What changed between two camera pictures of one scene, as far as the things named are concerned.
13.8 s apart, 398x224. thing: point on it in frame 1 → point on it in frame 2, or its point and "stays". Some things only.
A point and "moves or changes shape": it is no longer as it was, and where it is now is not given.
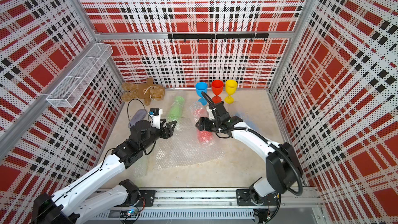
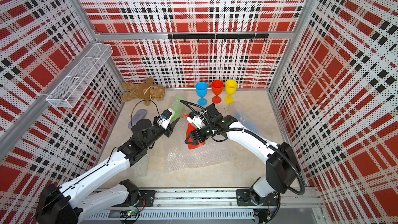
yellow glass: x=231 y=86 stays
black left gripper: x=166 y=135 stays
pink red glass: x=205 y=137 moves or changes shape
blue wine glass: x=201 y=86 stays
